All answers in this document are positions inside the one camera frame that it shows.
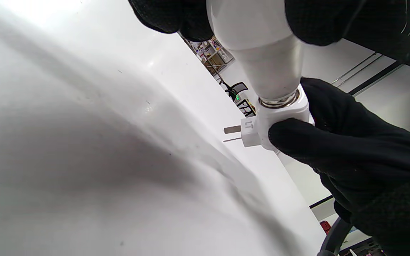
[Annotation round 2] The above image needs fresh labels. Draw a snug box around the black glove cable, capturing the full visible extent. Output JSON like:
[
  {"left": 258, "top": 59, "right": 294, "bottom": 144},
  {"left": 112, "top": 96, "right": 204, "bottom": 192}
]
[{"left": 317, "top": 217, "right": 354, "bottom": 256}]

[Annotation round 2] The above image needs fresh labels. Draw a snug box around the cluttered storage shelf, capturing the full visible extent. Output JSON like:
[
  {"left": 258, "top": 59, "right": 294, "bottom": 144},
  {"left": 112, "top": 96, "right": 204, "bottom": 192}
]
[{"left": 187, "top": 36, "right": 235, "bottom": 76}]

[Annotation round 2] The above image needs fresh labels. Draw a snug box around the person's left hand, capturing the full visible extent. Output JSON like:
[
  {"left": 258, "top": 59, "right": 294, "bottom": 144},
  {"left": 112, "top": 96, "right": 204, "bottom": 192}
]
[{"left": 128, "top": 0, "right": 410, "bottom": 75}]

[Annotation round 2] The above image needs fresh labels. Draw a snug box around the white light bulb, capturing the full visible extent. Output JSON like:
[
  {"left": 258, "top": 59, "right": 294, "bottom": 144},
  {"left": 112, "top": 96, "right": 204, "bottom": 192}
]
[{"left": 206, "top": 0, "right": 304, "bottom": 107}]

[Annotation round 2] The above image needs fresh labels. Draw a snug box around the white plug-in socket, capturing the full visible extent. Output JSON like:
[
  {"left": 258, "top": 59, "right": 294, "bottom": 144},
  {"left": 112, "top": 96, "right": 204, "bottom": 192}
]
[{"left": 223, "top": 84, "right": 315, "bottom": 153}]

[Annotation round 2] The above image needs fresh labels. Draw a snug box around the person's right hand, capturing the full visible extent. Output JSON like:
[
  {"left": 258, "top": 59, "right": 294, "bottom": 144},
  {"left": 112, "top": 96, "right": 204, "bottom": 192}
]
[{"left": 268, "top": 78, "right": 410, "bottom": 256}]

